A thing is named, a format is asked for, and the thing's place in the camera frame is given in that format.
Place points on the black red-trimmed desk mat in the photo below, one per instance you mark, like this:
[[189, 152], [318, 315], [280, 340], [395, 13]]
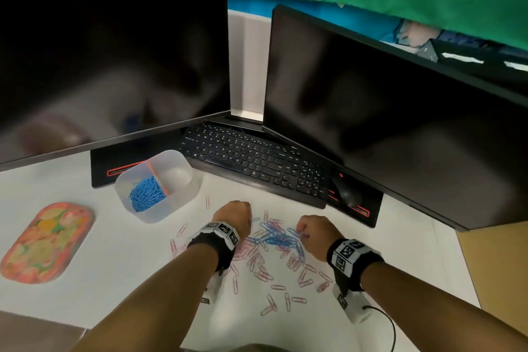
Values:
[[107, 162]]

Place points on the left wristband with marker tags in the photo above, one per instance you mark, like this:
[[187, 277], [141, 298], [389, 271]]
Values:
[[214, 246]]

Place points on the black computer mouse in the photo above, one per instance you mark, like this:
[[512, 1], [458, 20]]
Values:
[[347, 193]]

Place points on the translucent plastic divided container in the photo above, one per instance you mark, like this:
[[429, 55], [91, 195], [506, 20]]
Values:
[[181, 195]]

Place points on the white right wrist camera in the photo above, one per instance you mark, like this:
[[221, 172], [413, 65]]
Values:
[[352, 308]]

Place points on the black equipment white labels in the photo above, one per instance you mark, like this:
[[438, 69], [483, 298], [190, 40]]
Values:
[[482, 65]]

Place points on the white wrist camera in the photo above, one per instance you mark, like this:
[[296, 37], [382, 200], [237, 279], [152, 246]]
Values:
[[352, 308], [212, 287]]

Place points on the person's left hand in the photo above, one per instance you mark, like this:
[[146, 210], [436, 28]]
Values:
[[233, 217]]

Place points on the pile of blue pink paperclips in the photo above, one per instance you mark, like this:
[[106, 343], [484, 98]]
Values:
[[272, 240]]

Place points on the floral orange tin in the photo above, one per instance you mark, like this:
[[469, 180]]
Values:
[[47, 242]]

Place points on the wristband with marker tags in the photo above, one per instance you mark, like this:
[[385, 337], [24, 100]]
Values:
[[354, 265], [214, 246]]

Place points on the heap of sorted blue paperclips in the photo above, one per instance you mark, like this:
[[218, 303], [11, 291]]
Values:
[[146, 195]]

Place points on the black computer monitor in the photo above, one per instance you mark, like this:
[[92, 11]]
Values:
[[400, 116], [107, 67]]

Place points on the person's right forearm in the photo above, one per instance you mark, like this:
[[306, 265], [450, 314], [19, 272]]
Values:
[[433, 310]]

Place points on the right wristband with marker tags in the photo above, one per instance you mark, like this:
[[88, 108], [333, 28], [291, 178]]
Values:
[[354, 265]]

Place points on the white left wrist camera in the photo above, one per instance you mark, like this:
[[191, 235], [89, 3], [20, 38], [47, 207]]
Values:
[[212, 287]]

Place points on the person's right hand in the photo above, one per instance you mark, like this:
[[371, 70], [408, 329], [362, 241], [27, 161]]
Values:
[[319, 236]]

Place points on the person's left forearm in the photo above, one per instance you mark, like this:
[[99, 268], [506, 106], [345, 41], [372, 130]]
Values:
[[144, 306]]

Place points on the blue partition panel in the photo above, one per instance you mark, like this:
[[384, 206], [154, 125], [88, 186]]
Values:
[[309, 11]]

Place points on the black keyboard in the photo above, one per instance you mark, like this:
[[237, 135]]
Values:
[[251, 158]]

